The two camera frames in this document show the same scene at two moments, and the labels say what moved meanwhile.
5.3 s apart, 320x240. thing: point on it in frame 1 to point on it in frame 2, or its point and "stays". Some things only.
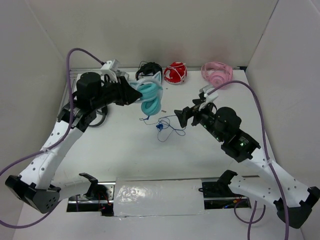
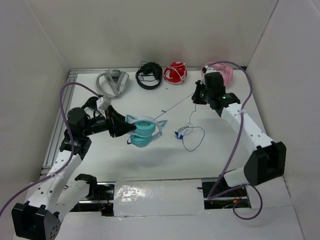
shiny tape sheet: [132, 198] stays
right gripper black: [182, 115] to [196, 97]
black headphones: [148, 69] stays
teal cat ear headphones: [151, 90] to [147, 127]
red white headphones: [176, 73] stays
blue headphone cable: [164, 127] to [179, 135]
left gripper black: [126, 93] to [115, 123]
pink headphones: [217, 74] stays
